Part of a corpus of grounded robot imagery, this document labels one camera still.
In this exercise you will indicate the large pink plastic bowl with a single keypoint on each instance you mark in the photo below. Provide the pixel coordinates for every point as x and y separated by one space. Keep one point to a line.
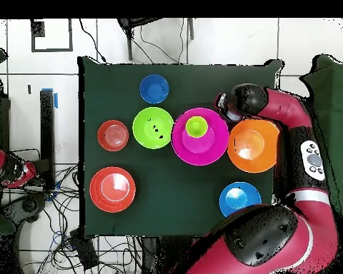
200 151

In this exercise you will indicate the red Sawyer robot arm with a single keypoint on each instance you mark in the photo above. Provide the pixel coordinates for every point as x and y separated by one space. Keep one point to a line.
288 108

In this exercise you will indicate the black camera tripod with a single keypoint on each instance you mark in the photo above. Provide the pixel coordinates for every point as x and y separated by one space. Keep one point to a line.
130 48

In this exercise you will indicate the light blue plastic bowl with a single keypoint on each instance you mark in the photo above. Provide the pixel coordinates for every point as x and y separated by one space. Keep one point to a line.
237 197

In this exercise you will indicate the lime green plastic cup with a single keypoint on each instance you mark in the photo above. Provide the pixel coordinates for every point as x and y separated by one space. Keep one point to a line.
196 127

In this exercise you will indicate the lime green plastic bowl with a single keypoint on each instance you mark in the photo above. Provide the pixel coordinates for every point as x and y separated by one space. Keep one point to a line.
153 134

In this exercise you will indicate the blue tape strip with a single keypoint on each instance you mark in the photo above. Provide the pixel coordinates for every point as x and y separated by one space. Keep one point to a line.
55 100

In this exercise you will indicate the wide red-orange plastic bowl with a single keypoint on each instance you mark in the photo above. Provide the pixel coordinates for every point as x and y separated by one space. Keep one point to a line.
112 189

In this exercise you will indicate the black square floor frame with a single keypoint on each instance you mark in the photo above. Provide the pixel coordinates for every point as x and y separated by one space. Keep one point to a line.
37 28

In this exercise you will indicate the small dark blue bowl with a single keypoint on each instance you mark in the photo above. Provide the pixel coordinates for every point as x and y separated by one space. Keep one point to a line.
154 89

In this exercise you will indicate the small black floor marker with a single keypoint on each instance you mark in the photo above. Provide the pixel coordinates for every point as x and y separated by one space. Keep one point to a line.
29 89

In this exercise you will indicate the small red-orange plastic bowl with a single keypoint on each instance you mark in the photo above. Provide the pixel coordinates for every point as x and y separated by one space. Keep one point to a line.
113 135

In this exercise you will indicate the black pedestal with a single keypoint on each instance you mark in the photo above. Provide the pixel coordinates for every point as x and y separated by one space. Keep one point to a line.
171 257

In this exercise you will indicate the black round floor stand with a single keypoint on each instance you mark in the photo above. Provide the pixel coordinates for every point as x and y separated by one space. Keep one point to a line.
25 205

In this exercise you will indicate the black power brick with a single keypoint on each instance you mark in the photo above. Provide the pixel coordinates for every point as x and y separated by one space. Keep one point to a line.
84 251

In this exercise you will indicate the long black bar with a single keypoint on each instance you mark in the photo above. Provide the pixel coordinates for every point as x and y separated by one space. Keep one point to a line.
47 142

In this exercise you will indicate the large orange plastic bowl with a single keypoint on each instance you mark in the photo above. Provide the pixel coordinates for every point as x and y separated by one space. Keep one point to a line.
253 145

